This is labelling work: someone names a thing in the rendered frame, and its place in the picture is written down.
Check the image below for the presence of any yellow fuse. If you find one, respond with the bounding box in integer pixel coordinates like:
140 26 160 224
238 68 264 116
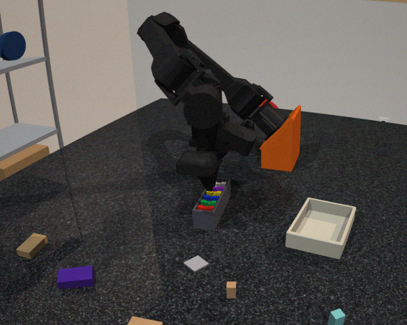
206 191 222 197

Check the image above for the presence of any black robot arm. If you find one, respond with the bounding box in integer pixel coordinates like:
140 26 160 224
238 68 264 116
137 12 289 156

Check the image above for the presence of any purple rectangular block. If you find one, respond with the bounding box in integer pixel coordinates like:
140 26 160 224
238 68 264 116
57 266 94 289

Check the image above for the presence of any teal block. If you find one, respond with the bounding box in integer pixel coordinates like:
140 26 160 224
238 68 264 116
327 308 345 325

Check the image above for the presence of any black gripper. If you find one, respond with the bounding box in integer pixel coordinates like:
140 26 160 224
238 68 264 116
176 110 229 192

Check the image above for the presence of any green fuse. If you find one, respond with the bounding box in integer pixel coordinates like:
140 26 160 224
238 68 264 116
201 200 217 207

